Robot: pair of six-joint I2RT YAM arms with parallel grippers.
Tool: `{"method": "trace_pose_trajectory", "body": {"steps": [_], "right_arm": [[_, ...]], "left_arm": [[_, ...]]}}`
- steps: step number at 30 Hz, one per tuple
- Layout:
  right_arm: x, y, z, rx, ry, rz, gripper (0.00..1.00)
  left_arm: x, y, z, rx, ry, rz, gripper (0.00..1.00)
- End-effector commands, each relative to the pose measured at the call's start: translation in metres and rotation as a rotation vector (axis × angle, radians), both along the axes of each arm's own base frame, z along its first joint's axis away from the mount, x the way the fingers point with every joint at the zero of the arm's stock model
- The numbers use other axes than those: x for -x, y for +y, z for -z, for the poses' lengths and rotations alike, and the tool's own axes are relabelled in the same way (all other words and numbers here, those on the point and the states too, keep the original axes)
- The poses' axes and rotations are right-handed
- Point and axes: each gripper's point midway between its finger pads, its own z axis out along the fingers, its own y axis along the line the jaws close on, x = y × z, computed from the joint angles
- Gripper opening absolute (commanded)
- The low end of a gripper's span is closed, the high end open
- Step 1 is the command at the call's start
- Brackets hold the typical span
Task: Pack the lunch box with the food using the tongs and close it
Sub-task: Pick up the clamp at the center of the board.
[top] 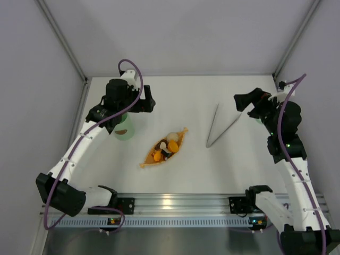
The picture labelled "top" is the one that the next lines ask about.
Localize white round food piece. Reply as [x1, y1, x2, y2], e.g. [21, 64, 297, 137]
[166, 132, 179, 142]

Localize orange round food slice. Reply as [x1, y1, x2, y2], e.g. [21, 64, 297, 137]
[168, 140, 179, 153]

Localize orange yellow food piece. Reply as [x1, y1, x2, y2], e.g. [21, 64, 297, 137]
[153, 151, 162, 162]

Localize metal tongs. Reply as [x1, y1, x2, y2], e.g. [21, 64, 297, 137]
[206, 103, 243, 149]

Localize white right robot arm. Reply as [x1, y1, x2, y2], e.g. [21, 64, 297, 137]
[234, 88, 339, 254]

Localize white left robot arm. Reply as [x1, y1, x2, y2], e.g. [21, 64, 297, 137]
[36, 70, 155, 217]

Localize green cylindrical container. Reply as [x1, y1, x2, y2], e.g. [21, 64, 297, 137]
[112, 113, 135, 141]

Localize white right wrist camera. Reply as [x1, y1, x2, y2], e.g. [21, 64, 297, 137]
[268, 81, 295, 103]

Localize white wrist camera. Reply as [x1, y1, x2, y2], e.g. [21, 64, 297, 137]
[268, 81, 295, 103]
[120, 70, 139, 90]

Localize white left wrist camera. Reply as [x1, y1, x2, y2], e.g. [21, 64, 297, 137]
[120, 70, 139, 90]

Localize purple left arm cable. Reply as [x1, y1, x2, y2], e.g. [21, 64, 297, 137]
[44, 59, 144, 231]

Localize left aluminium frame post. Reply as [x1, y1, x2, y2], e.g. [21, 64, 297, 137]
[35, 0, 88, 84]

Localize aluminium frame post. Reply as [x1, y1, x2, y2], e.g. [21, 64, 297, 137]
[35, 0, 88, 84]
[272, 0, 322, 81]

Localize black right base bracket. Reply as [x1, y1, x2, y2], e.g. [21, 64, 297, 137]
[228, 196, 251, 216]

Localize black base bracket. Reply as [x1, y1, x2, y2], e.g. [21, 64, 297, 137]
[115, 197, 135, 215]
[228, 196, 251, 216]

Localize aluminium mounting rail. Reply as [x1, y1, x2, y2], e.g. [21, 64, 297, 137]
[117, 193, 245, 216]

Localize black left base bracket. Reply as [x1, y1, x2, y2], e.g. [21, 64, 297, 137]
[115, 197, 135, 215]

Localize right aluminium frame post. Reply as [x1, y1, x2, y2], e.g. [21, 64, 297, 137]
[272, 0, 322, 81]

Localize slotted cable duct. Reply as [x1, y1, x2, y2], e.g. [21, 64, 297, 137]
[56, 216, 267, 228]

